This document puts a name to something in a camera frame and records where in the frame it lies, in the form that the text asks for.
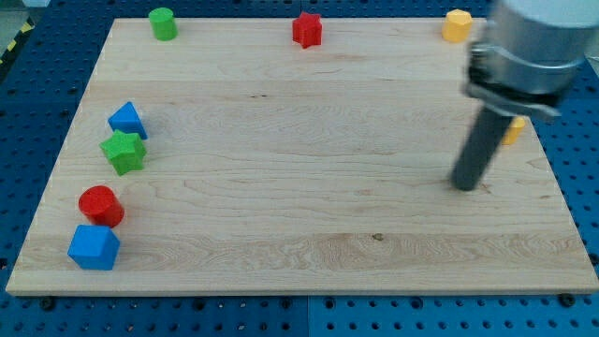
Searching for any red cylinder block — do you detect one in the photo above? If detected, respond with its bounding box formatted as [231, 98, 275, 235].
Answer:
[78, 185, 124, 227]

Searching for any yellow hexagon block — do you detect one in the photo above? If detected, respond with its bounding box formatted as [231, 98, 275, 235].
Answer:
[441, 9, 473, 43]

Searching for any blue triangle block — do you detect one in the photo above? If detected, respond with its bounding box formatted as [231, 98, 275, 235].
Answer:
[108, 101, 148, 140]

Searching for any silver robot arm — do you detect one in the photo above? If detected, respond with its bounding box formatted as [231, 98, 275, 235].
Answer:
[464, 0, 598, 120]

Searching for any light wooden board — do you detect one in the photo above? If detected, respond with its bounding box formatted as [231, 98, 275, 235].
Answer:
[7, 19, 598, 297]

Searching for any yellow heart block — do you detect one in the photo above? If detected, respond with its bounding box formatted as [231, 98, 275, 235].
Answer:
[502, 116, 526, 145]

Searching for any blue cube block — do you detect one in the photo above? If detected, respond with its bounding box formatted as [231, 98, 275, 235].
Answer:
[67, 225, 121, 271]

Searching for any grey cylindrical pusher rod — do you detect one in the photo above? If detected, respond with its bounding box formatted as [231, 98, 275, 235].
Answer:
[450, 107, 513, 191]

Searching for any red star block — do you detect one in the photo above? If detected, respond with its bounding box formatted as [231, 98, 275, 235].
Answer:
[292, 11, 323, 49]

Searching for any green cylinder block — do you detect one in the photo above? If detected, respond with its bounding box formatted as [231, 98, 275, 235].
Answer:
[148, 7, 178, 41]

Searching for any green star block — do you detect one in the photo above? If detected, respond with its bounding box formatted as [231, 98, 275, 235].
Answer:
[99, 130, 146, 176]

